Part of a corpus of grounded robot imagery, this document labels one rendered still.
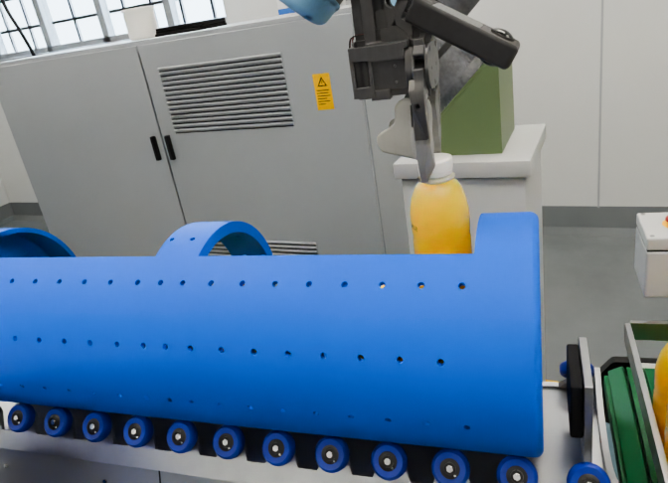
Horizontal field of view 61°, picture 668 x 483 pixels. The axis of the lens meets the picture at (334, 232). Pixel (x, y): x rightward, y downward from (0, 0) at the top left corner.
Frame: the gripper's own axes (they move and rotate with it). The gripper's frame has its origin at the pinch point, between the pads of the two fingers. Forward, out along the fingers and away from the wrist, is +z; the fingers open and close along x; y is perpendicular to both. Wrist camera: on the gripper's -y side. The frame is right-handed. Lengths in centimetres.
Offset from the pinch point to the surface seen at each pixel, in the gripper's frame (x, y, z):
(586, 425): 5.4, -15.9, 30.6
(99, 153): -175, 204, 38
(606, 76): -273, -46, 41
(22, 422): 12, 65, 35
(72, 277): 9.1, 47.8, 10.2
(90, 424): 11, 52, 34
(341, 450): 10.9, 12.7, 33.4
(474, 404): 14.7, -4.6, 21.1
